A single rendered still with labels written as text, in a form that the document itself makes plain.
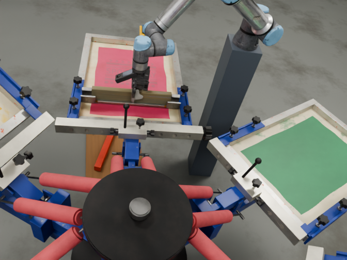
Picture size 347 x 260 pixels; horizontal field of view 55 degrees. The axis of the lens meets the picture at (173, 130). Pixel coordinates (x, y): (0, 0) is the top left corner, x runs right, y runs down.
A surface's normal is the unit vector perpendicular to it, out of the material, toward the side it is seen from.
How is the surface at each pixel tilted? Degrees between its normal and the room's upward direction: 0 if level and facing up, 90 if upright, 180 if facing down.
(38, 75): 0
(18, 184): 32
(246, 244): 0
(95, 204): 0
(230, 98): 90
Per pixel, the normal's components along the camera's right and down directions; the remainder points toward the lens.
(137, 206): 0.17, -0.68
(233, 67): 0.03, 0.73
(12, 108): 0.62, -0.36
